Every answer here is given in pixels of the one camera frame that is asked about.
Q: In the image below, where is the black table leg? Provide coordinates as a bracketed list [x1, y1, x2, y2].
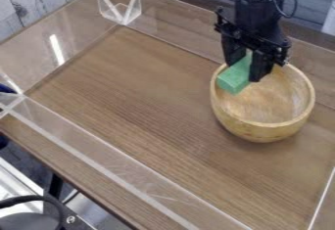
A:
[48, 174, 64, 199]

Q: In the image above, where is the green rectangular block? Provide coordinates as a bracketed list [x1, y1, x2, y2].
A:
[216, 54, 251, 95]

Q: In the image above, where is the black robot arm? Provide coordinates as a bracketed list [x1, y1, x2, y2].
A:
[214, 0, 297, 82]

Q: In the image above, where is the blue object at left edge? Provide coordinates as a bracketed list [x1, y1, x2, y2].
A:
[0, 82, 18, 150]

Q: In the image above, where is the clear acrylic enclosure wall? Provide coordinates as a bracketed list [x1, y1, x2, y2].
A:
[0, 0, 335, 230]

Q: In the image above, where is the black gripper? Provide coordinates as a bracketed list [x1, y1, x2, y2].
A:
[214, 0, 291, 82]

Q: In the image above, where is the brown wooden bowl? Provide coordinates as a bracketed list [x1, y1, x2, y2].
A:
[209, 65, 315, 143]

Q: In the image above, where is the black cable bottom left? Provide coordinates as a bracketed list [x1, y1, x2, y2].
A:
[0, 194, 66, 230]

